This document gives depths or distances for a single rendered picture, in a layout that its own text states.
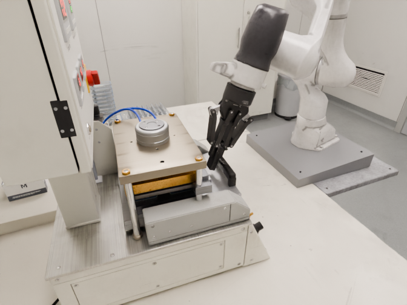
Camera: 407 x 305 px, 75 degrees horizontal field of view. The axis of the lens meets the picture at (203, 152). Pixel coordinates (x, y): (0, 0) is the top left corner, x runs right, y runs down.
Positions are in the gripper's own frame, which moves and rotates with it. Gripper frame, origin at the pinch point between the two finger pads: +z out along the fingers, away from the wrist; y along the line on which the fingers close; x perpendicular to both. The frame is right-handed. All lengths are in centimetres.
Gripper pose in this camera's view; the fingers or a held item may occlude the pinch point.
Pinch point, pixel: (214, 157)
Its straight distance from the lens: 73.5
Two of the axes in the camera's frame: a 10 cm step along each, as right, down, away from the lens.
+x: -3.3, -4.9, 8.1
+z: -3.2, 8.6, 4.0
